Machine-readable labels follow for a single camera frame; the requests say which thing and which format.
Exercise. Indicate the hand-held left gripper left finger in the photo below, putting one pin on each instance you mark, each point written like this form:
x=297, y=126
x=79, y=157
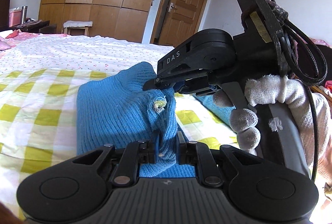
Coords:
x=156, y=147

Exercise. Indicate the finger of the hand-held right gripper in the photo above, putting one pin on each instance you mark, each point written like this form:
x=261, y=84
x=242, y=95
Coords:
x=176, y=57

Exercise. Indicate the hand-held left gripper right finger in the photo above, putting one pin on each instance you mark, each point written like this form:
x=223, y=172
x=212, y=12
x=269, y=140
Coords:
x=182, y=150

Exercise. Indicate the blue knit sweater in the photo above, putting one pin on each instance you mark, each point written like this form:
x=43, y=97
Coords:
x=114, y=109

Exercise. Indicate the person's right hand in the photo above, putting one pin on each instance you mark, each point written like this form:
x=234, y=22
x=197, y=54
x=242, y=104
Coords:
x=262, y=91

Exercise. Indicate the wooden door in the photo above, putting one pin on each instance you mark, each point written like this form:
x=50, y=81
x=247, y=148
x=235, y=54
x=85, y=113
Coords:
x=186, y=5

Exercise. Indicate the white floral quilt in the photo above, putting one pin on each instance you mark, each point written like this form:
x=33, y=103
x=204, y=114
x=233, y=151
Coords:
x=77, y=52

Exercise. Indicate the small cushioned stool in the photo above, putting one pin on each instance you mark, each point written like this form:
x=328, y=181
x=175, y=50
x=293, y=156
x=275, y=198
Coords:
x=77, y=25

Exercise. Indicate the dark nightstand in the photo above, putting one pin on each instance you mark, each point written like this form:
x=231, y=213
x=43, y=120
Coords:
x=36, y=26

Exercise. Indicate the steel thermos bottle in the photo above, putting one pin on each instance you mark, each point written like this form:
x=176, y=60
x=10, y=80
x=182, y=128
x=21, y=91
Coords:
x=24, y=13

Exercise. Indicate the pink tissue box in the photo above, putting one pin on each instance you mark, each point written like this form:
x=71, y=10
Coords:
x=14, y=18

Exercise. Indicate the pink pillow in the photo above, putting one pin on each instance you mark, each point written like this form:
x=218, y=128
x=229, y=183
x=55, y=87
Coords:
x=5, y=43

